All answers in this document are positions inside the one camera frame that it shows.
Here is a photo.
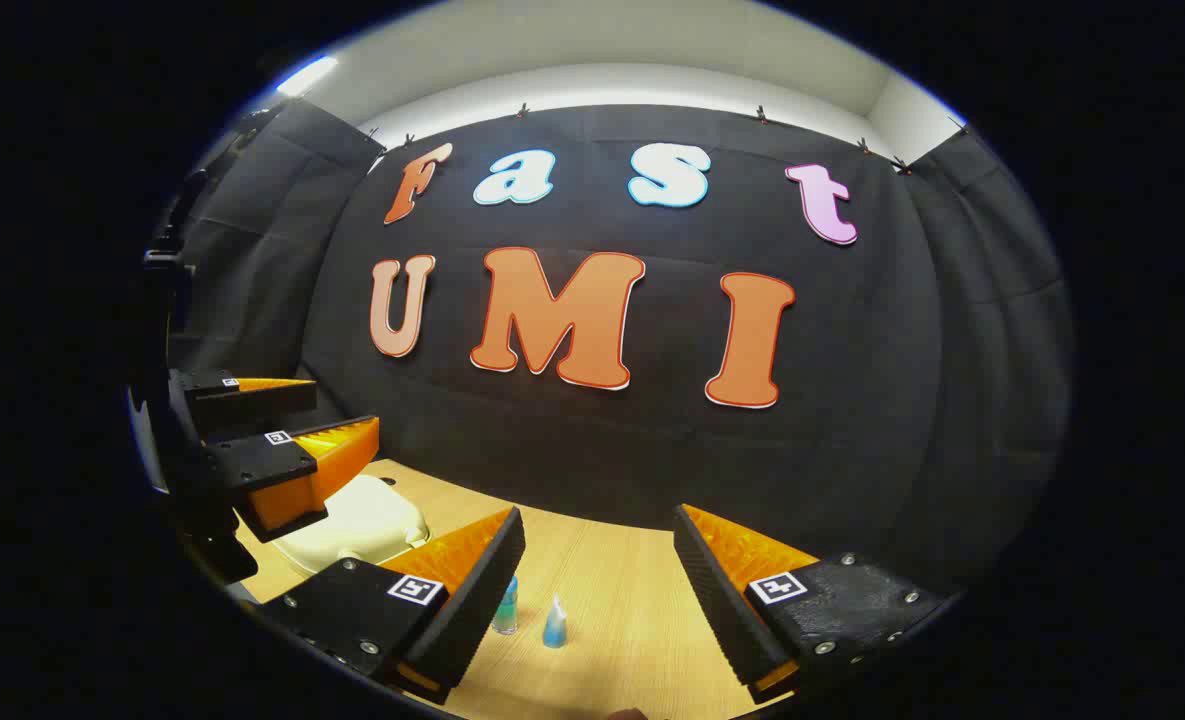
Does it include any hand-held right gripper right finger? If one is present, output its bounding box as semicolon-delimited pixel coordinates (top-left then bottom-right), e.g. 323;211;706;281
672;503;953;705

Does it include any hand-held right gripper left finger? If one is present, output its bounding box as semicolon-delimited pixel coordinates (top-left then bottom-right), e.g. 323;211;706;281
257;505;528;706

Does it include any blue translucent bottle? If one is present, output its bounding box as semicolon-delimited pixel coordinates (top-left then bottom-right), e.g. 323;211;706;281
492;575;520;636

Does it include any pale yellow suitcase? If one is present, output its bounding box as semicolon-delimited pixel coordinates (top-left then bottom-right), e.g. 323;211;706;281
272;475;431;576

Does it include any black backdrop cloth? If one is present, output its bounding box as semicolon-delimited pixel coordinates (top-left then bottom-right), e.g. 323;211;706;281
157;98;1078;601

